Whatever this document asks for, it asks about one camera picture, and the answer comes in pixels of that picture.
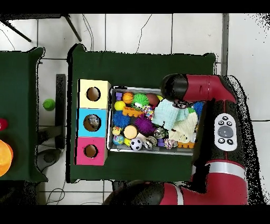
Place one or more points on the mint green waffle cloth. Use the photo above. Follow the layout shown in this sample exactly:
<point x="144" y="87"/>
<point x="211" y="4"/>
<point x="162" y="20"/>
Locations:
<point x="166" y="114"/>

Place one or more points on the clear plastic water bottle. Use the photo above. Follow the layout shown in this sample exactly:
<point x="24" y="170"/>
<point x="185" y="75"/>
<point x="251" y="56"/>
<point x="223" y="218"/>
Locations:
<point x="93" y="121"/>

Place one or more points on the cream waffle cloth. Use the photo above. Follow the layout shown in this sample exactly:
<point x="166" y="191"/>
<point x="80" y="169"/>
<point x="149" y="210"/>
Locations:
<point x="185" y="129"/>

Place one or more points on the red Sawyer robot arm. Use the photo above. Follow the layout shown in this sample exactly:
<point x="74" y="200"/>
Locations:
<point x="221" y="88"/>

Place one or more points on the shallow mesh bin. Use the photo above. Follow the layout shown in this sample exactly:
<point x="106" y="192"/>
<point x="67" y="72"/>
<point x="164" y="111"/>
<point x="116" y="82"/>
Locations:
<point x="130" y="151"/>

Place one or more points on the wooden box with three holes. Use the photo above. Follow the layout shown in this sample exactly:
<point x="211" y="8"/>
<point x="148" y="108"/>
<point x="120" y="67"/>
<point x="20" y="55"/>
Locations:
<point x="92" y="140"/>

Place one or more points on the orange building brick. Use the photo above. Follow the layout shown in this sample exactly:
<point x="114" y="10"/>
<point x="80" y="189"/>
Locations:
<point x="131" y="112"/>

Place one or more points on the green spiky ball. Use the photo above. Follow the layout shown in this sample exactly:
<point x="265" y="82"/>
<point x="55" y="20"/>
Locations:
<point x="140" y="100"/>

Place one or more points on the purple spiky ball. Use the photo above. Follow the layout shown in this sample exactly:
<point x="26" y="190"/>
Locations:
<point x="144" y="124"/>

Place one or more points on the blue spiky ball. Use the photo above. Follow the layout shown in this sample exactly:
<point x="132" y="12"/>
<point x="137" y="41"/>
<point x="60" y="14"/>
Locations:
<point x="121" y="119"/>

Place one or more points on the small orange basketball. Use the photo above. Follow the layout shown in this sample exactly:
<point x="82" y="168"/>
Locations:
<point x="127" y="97"/>

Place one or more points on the yellow ball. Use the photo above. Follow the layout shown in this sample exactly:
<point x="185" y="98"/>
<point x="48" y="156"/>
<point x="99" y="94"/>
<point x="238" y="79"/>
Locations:
<point x="119" y="105"/>

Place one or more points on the orange foam disc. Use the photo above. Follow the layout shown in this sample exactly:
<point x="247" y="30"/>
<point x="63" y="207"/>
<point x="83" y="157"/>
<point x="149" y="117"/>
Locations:
<point x="130" y="132"/>

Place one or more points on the small soccer ball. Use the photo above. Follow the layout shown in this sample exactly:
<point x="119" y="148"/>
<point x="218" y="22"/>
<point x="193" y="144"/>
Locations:
<point x="136" y="144"/>

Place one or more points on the dark green table cloth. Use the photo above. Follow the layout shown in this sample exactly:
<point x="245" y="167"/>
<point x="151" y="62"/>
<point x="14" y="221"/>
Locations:
<point x="105" y="169"/>

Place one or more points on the black upright panel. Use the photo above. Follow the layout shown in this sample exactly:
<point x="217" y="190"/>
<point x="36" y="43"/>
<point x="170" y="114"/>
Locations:
<point x="60" y="109"/>

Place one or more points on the grey stand base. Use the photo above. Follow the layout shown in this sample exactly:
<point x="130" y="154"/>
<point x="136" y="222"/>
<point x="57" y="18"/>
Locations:
<point x="48" y="158"/>

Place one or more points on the green cloth side table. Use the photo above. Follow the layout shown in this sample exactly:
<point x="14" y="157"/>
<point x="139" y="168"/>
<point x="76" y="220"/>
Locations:
<point x="21" y="105"/>

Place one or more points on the red round object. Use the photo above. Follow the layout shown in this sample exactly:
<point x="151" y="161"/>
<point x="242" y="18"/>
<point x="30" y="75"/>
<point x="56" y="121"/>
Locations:
<point x="3" y="124"/>

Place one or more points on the orange yellow round bowl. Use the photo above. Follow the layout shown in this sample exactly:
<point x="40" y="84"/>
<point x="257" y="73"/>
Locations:
<point x="5" y="157"/>

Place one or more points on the black metal frame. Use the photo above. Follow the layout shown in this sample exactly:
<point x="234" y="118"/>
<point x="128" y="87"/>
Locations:
<point x="72" y="27"/>

